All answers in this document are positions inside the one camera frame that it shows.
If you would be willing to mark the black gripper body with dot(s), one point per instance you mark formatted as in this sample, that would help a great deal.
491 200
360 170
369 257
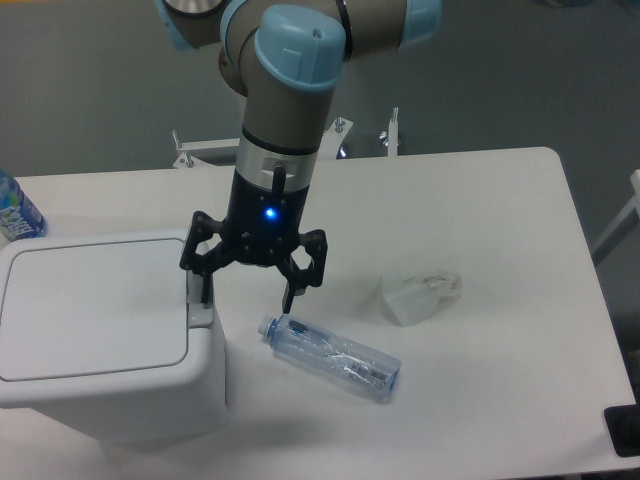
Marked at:
261 228

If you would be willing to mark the white push-lid trash can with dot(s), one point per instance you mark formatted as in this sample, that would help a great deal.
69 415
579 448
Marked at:
106 334

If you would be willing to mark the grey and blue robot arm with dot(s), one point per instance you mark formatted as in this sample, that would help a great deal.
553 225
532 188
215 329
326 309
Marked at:
365 27

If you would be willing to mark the empty clear plastic bottle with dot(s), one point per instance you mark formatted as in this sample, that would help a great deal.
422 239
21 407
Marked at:
368 371

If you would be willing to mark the blue labelled water bottle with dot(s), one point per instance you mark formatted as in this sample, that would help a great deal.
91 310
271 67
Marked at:
20 218

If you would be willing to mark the white frame at right edge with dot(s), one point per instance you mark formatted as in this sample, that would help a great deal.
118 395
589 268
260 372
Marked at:
620 226

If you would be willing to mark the black table clamp mount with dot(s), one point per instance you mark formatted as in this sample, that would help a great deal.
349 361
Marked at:
623 426

